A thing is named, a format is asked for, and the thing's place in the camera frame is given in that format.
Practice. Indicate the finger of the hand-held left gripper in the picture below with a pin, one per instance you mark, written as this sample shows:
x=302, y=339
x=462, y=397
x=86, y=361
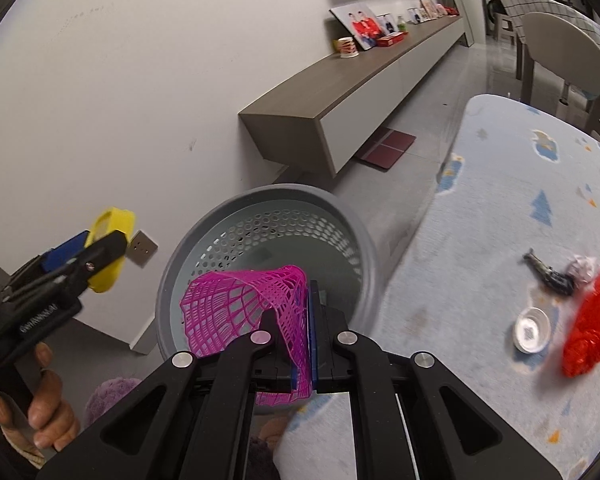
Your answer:
x=65, y=252
x=97, y=255

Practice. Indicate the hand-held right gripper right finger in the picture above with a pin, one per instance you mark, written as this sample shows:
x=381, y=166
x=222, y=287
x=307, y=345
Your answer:
x=314, y=340

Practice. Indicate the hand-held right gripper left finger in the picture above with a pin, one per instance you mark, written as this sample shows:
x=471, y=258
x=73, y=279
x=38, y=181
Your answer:
x=245, y=360

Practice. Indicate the pink mesh fruit net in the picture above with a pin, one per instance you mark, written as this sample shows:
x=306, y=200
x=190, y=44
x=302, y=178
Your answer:
x=220, y=305

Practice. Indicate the grey perforated wastebasket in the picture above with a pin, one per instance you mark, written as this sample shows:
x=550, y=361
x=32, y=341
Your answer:
x=290, y=230

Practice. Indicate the person's left hand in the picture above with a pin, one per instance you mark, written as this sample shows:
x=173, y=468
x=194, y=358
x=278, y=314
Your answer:
x=52, y=410

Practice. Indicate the brown plush item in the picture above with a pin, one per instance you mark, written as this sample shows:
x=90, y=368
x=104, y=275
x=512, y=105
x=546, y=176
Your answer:
x=267, y=447

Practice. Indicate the purple fluffy slipper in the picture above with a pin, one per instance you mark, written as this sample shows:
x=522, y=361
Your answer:
x=110, y=402

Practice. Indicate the light blue printed blanket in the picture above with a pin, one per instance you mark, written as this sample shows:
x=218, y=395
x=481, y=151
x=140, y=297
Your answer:
x=480, y=240

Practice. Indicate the dark red floor mat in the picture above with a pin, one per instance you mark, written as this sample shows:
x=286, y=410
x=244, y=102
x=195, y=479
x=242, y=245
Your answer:
x=387, y=149

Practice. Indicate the white round lid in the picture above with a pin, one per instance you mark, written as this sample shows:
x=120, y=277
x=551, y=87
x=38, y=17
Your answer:
x=530, y=330

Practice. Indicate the dark toy gun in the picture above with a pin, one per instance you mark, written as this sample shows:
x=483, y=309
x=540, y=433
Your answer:
x=555, y=277

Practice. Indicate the crumpled silvery wrapper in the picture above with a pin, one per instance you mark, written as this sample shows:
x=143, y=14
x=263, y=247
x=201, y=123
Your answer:
x=582, y=267

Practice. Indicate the red plastic bag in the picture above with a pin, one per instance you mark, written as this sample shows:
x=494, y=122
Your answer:
x=595, y=320

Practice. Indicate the red white paper cup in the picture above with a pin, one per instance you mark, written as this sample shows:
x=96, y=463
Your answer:
x=346, y=47

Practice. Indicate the flat red box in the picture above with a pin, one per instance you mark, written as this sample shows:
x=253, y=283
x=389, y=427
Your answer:
x=392, y=40

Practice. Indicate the pink ornament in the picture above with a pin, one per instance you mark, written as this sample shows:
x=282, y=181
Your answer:
x=451, y=10

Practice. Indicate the leaning floor mirror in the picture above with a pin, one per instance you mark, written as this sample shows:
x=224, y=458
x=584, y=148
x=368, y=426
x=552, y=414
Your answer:
x=460, y=5

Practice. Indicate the grey dining chair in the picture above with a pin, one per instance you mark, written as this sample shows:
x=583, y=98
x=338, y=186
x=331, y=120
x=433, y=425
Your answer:
x=565, y=55

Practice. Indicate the checkered tablecloth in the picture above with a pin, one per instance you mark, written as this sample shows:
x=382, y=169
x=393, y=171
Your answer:
x=580, y=22

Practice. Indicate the bronze wall socket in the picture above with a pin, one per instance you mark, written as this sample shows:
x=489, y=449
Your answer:
x=141, y=248

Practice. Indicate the long wall cabinet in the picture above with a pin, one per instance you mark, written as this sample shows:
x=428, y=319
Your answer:
x=330, y=90

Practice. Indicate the large photo frame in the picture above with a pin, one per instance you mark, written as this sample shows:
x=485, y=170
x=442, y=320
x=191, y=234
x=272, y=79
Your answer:
x=360, y=25

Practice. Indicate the small photo frame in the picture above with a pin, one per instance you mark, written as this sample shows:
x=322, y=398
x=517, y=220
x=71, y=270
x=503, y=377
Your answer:
x=387, y=24

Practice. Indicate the small picture frame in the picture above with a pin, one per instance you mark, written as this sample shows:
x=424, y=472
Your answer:
x=430, y=9
x=415, y=15

